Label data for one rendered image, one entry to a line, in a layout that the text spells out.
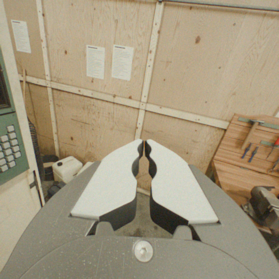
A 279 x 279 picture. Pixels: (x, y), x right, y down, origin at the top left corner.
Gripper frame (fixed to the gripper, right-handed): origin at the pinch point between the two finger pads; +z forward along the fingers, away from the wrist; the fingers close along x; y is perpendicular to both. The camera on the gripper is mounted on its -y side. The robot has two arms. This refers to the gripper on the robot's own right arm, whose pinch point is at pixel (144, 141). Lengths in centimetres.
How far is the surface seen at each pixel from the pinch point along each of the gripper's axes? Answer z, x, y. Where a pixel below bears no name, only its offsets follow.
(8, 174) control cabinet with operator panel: 41, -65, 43
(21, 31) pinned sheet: 184, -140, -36
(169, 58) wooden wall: 142, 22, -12
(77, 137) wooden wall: 168, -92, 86
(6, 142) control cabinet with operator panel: 44, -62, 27
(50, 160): 162, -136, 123
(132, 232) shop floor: 84, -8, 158
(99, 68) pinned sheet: 159, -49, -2
